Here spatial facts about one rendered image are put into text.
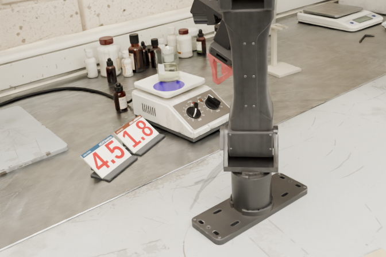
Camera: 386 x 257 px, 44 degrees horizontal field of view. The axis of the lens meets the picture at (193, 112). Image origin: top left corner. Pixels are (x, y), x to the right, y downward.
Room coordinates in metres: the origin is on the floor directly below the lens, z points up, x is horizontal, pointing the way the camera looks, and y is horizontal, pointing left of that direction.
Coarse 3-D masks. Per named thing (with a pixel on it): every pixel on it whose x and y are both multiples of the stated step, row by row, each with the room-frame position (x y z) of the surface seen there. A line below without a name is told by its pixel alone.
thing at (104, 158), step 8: (104, 144) 0.82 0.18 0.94; (112, 144) 0.83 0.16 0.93; (96, 152) 0.79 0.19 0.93; (104, 152) 0.80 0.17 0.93; (112, 152) 0.81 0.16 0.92; (120, 152) 0.82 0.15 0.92; (88, 160) 0.77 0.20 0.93; (96, 160) 0.78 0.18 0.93; (104, 160) 0.78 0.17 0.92; (112, 160) 0.79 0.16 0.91; (96, 168) 0.76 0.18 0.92; (104, 168) 0.77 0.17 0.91
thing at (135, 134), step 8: (144, 120) 0.92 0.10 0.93; (128, 128) 0.88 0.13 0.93; (136, 128) 0.89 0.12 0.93; (144, 128) 0.90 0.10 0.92; (152, 128) 0.91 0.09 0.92; (120, 136) 0.85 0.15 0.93; (128, 136) 0.86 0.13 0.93; (136, 136) 0.87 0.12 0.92; (144, 136) 0.88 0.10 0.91; (128, 144) 0.85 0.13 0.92; (136, 144) 0.85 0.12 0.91
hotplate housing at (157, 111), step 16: (144, 96) 0.97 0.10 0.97; (160, 96) 0.96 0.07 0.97; (176, 96) 0.95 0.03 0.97; (192, 96) 0.95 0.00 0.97; (144, 112) 0.97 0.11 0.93; (160, 112) 0.93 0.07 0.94; (176, 112) 0.90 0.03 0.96; (176, 128) 0.89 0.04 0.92; (192, 128) 0.87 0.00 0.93; (208, 128) 0.89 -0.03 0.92
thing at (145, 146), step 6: (156, 132) 0.91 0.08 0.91; (120, 138) 0.85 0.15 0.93; (150, 138) 0.89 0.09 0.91; (156, 138) 0.89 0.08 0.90; (126, 144) 0.84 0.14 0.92; (144, 144) 0.87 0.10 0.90; (150, 144) 0.86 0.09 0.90; (132, 150) 0.84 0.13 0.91; (138, 150) 0.84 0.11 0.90; (144, 150) 0.84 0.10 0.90
